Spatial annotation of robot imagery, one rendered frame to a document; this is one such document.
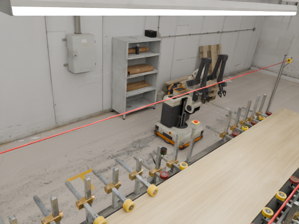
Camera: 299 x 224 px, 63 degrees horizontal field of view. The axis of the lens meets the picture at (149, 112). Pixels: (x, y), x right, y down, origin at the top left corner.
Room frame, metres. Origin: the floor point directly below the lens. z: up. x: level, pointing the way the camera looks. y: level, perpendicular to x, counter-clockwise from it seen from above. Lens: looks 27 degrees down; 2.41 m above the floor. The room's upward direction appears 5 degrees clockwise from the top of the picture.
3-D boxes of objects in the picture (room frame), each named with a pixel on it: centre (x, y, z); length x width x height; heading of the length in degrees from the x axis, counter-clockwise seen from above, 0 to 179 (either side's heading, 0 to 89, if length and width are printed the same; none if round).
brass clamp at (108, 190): (1.50, 0.24, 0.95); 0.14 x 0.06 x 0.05; 135
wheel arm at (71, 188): (1.32, 0.44, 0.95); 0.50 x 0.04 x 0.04; 45
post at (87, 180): (1.34, 0.40, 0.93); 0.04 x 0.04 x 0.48; 45
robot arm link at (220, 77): (3.68, -1.04, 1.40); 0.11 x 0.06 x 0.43; 135
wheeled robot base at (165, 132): (3.85, -0.56, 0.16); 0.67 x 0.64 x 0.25; 45
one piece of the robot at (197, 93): (3.64, -0.77, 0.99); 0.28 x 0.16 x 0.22; 135
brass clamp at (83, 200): (1.32, 0.41, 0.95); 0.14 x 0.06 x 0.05; 135
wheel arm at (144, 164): (1.90, -0.05, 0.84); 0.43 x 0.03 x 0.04; 45
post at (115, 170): (1.52, 0.22, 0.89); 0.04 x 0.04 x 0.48; 45
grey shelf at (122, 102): (4.81, 0.35, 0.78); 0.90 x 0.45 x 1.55; 135
